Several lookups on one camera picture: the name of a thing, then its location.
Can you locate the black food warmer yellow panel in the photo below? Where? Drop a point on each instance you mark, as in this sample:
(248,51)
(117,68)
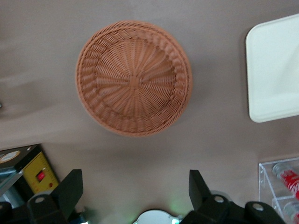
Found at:
(39,163)

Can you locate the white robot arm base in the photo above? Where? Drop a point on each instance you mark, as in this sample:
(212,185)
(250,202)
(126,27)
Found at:
(154,218)

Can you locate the clear acrylic bottle rack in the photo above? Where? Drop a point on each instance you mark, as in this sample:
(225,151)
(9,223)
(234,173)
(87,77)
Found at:
(266,184)

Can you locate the red soda can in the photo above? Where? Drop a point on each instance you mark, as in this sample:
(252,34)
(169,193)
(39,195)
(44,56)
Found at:
(292,213)
(288,178)

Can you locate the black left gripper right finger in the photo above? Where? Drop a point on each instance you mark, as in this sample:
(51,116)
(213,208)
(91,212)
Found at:
(198,189)

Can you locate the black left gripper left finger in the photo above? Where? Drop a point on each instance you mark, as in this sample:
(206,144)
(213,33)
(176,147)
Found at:
(67,191)

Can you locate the large steel warmer pan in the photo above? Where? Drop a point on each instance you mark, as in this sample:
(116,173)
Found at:
(11,197)

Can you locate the white plastic tray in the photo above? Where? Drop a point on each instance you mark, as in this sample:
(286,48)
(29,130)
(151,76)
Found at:
(268,70)

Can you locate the round brown wicker basket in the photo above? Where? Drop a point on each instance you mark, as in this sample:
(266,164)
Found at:
(133,81)

